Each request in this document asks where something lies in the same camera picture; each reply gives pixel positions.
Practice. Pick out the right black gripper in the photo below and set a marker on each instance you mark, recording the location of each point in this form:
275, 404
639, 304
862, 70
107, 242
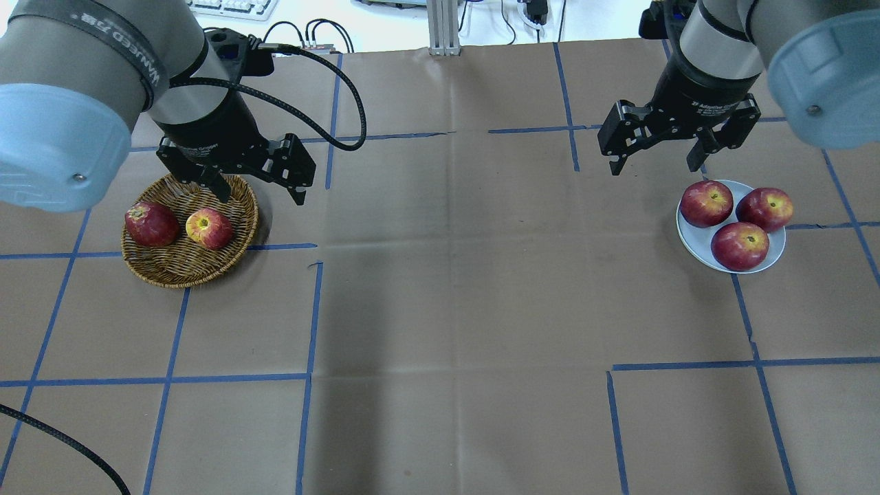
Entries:
698, 91

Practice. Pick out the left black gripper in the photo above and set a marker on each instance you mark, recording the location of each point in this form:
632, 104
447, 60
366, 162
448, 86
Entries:
210, 133

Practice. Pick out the red yellow striped apple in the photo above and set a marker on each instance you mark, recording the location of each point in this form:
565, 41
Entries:
209, 228

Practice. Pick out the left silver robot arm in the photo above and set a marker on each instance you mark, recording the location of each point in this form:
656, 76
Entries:
76, 75

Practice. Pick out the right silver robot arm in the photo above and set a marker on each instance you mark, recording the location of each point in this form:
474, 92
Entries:
820, 58

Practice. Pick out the red apple on plate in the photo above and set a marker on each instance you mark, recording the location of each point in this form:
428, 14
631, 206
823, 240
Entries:
740, 246
768, 207
705, 204

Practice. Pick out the light blue plate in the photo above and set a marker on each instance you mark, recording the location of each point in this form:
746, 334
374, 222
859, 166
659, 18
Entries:
697, 240

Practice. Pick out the dark red apple in basket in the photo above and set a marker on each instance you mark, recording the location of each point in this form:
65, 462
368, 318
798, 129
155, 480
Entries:
151, 224

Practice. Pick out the white keyboard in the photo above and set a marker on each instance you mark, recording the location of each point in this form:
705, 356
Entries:
245, 10

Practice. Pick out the black power adapter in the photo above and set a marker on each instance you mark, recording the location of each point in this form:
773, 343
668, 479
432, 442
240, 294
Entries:
535, 11

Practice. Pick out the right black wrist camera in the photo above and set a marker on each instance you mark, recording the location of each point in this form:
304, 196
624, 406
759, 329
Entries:
654, 21

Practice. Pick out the aluminium frame post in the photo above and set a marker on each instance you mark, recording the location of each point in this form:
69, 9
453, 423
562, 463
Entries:
443, 28

